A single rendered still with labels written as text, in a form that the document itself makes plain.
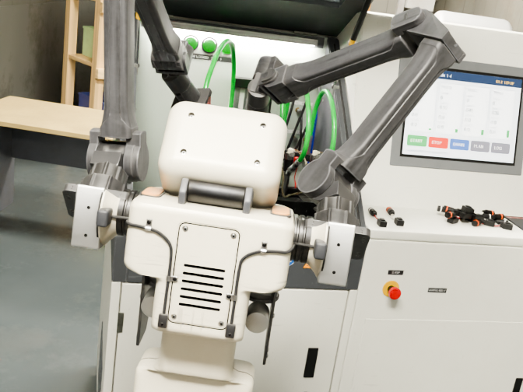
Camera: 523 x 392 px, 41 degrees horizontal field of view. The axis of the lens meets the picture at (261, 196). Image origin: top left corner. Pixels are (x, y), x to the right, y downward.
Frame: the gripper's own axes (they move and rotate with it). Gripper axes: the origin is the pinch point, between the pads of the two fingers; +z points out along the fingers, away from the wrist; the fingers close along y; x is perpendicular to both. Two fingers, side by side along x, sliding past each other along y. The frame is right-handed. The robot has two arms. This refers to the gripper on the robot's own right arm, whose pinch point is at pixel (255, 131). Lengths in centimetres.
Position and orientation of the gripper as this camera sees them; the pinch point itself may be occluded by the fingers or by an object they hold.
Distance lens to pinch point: 185.9
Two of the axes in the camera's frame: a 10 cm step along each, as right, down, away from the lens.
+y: 1.3, -8.7, 4.7
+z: -0.6, 4.7, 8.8
